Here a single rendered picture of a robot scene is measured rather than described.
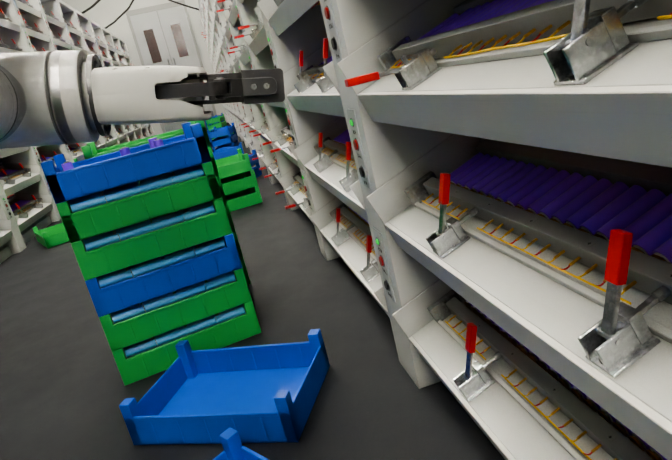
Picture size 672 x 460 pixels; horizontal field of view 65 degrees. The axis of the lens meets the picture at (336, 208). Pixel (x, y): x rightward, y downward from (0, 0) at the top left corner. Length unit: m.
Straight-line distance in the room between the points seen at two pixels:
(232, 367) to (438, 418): 0.44
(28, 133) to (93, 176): 0.58
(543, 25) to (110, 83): 0.36
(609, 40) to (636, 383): 0.21
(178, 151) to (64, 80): 0.61
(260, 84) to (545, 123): 0.27
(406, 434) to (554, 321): 0.42
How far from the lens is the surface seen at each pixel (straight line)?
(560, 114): 0.35
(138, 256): 1.13
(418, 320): 0.86
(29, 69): 0.53
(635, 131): 0.31
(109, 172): 1.10
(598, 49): 0.35
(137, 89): 0.50
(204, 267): 1.15
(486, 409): 0.69
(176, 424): 0.95
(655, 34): 0.35
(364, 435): 0.85
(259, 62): 2.14
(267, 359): 1.06
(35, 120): 0.53
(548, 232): 0.52
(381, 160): 0.77
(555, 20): 0.45
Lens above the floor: 0.53
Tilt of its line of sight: 15 degrees down
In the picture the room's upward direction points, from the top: 13 degrees counter-clockwise
